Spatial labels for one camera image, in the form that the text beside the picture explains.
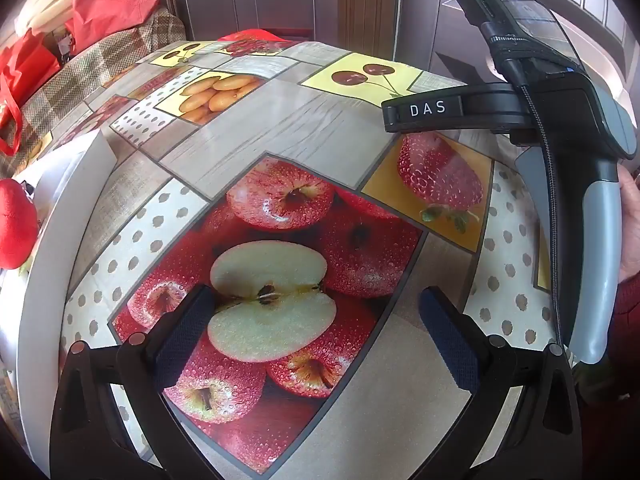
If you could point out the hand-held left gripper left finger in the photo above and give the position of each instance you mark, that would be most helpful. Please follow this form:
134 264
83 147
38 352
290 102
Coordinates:
185 335

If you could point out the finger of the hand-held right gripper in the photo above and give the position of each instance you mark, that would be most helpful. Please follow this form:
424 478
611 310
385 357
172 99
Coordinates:
425 109

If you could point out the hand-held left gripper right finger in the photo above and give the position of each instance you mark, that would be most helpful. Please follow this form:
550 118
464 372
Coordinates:
447 345

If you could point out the white cardboard box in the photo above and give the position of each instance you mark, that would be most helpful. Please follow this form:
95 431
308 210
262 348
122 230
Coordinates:
55 240

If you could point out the person's right hand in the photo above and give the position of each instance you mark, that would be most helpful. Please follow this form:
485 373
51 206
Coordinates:
631 220

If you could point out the fruit print tablecloth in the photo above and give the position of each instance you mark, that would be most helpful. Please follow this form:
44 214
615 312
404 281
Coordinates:
300 125

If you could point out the red printed bag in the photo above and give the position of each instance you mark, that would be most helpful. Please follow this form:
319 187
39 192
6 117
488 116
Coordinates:
250 36

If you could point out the red plush apple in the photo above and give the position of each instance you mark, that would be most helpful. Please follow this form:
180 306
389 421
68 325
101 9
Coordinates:
17 225

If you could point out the plaid bench cover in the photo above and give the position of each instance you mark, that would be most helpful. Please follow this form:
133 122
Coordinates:
100 65

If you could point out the glossy red shopping bag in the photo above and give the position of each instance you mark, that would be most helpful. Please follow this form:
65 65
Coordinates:
30 65

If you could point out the pink-red non-woven bag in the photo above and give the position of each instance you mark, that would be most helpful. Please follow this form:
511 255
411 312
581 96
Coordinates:
110 0

